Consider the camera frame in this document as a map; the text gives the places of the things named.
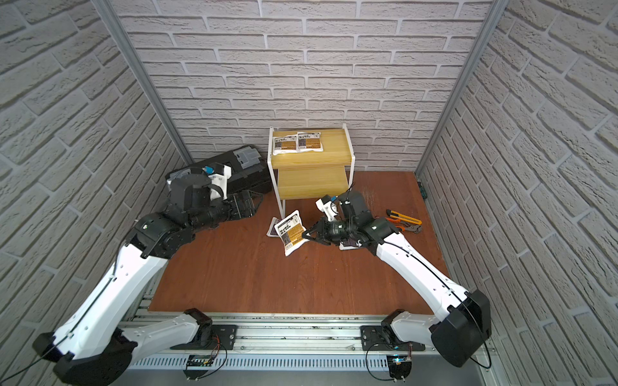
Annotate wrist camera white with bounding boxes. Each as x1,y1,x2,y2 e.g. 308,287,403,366
315,195,338,222
202,163,232,200

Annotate controller board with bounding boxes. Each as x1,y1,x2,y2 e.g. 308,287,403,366
183,355,218,381
386,355,412,382

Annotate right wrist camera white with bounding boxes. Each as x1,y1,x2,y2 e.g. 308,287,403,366
315,195,338,222

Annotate purple coffee bag left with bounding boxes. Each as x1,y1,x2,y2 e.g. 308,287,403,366
267,217,280,238

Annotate white frame wooden shelf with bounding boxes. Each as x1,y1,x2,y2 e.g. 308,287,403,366
267,125,356,217

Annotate aluminium rail frame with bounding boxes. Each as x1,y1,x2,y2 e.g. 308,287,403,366
93,312,498,372

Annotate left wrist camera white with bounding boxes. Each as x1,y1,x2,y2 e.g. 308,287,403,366
202,163,232,200

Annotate yellow coffee bag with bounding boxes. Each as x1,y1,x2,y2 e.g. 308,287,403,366
297,132,323,153
272,133,299,156
275,210,308,257

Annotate purple coffee bag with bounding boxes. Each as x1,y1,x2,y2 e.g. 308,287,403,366
339,240,361,251
267,217,280,238

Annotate right controller board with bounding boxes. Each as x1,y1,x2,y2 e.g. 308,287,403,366
386,355,412,382

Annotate left controller board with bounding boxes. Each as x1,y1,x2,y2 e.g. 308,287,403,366
183,355,218,381

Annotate purple coffee bag right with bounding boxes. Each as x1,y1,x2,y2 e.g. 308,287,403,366
339,240,361,251

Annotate orange handled pliers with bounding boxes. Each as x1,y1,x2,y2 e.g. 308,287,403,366
386,216,423,233

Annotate black plastic toolbox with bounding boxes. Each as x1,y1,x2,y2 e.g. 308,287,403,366
166,145,272,194

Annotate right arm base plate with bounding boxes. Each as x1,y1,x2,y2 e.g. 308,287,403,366
360,325,426,352

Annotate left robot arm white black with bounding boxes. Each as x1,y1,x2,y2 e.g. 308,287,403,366
33,164,263,385

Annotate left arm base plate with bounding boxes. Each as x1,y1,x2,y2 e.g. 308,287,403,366
171,324,238,351

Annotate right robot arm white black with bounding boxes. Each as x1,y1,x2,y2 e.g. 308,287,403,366
303,190,492,368

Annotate yellow utility knife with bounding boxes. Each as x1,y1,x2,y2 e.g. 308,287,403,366
386,209,423,225

